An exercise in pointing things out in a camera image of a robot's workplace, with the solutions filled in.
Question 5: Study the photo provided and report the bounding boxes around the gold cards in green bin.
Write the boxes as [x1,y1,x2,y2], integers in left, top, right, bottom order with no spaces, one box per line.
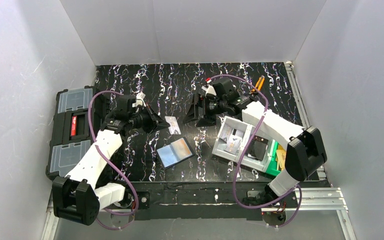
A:
[276,149,286,171]

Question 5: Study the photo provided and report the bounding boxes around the white printed credit card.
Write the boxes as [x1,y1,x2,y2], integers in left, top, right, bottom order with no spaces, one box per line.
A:
[164,116,181,135]

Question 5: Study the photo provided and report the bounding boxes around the black cards in middle bin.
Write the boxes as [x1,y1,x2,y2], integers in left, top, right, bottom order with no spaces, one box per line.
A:
[246,136,269,161]

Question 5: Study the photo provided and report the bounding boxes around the purple cable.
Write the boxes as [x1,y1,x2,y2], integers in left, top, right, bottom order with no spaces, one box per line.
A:
[210,74,303,229]
[87,91,140,231]

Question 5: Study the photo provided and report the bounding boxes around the grey bin middle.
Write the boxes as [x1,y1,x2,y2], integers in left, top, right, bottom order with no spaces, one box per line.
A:
[241,136,278,173]

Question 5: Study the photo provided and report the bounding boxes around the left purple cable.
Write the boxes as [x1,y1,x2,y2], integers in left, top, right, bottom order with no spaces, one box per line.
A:
[87,91,140,231]

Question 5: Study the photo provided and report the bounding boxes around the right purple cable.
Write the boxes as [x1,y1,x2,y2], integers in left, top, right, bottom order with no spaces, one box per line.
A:
[210,74,303,229]

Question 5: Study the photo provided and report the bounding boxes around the white cards in left bin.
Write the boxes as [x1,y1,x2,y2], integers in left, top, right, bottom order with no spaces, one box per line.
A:
[219,125,244,143]

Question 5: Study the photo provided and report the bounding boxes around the black tool box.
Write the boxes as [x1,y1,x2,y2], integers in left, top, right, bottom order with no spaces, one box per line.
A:
[45,86,100,181]

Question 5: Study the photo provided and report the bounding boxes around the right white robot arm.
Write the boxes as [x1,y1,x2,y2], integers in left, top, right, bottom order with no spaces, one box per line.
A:
[183,74,327,199]

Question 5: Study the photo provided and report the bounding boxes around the grey bin left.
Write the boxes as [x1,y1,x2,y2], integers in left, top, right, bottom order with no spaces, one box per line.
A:
[212,116,254,163]

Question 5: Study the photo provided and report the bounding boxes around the green bin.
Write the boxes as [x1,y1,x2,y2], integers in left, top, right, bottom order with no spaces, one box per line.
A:
[264,140,287,177]

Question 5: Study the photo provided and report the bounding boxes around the orange black utility knife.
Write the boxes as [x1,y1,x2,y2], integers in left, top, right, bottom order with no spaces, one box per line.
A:
[250,75,265,95]

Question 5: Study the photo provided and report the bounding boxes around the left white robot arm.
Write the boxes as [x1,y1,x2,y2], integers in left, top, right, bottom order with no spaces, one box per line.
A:
[51,91,169,226]

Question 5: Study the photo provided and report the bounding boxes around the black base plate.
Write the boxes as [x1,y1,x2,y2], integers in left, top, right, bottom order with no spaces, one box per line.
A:
[100,181,299,221]

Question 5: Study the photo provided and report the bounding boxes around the grey bin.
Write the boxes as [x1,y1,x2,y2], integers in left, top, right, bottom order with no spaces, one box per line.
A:
[241,136,278,173]
[212,116,254,163]

